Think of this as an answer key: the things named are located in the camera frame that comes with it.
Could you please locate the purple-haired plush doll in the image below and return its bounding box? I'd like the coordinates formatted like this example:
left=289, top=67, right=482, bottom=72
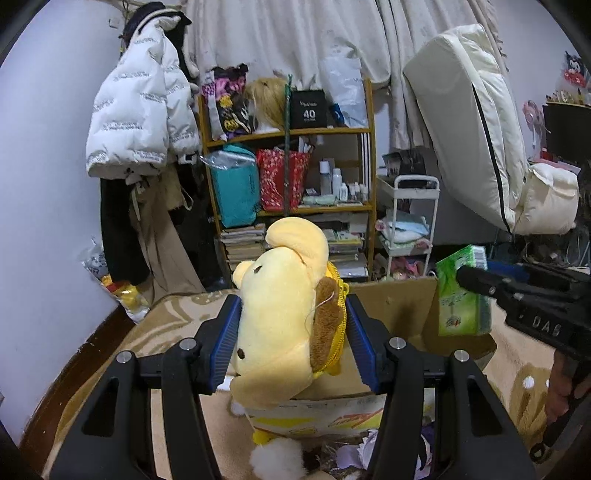
left=335, top=422, right=435, bottom=479

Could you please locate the teal bag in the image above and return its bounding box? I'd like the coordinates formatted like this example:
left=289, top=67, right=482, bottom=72
left=201, top=144, right=260, bottom=228

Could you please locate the yellow dog plush toy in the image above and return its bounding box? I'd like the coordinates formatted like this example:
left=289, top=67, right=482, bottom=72
left=230, top=217, right=349, bottom=410

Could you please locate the person's right hand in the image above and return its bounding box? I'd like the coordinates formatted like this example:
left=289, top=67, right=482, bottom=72
left=545, top=351, right=590, bottom=424

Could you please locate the lace curtain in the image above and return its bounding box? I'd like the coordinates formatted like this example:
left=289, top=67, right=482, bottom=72
left=182, top=0, right=507, bottom=150

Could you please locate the blonde wig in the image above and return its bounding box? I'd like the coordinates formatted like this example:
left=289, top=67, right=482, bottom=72
left=245, top=77, right=287, bottom=134

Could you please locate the clear plastic bag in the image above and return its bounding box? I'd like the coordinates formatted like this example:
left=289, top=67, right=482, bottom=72
left=320, top=52, right=368, bottom=128

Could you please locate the beige patterned blanket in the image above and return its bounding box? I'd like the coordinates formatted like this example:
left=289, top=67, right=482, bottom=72
left=41, top=289, right=591, bottom=480

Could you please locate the wooden shelf unit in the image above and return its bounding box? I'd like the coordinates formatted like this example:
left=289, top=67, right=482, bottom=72
left=197, top=79, right=378, bottom=268

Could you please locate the cream folded mattress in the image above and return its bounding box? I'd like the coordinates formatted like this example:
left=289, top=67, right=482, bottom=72
left=404, top=24, right=579, bottom=235

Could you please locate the stack of books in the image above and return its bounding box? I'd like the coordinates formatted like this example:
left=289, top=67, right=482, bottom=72
left=221, top=223, right=267, bottom=271

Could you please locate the anime snack bag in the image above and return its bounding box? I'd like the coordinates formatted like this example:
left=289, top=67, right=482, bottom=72
left=201, top=64, right=252, bottom=141

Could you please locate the green thin pole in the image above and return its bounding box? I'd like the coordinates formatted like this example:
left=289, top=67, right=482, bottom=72
left=283, top=74, right=293, bottom=216

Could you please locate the red patterned gift bag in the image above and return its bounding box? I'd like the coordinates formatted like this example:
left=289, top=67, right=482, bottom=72
left=256, top=149, right=311, bottom=212

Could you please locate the beige trench coat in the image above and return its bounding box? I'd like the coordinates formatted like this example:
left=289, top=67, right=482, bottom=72
left=130, top=165, right=204, bottom=305

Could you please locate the white puffer jacket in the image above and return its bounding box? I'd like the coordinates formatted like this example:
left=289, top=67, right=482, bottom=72
left=86, top=9, right=200, bottom=183

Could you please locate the white rolling cart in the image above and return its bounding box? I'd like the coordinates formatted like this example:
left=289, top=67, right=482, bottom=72
left=377, top=174, right=441, bottom=280

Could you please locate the cardboard box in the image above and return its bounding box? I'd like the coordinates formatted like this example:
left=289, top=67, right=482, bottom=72
left=247, top=277, right=497, bottom=445

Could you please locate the plastic bag with toys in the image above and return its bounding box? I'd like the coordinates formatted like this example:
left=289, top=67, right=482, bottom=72
left=79, top=238, right=149, bottom=324

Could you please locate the black box with 40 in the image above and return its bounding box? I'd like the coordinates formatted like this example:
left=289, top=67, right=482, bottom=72
left=290, top=90, right=328, bottom=129

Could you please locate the green tissue pack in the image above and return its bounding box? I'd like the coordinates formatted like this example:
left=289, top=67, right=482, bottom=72
left=436, top=245, right=492, bottom=336

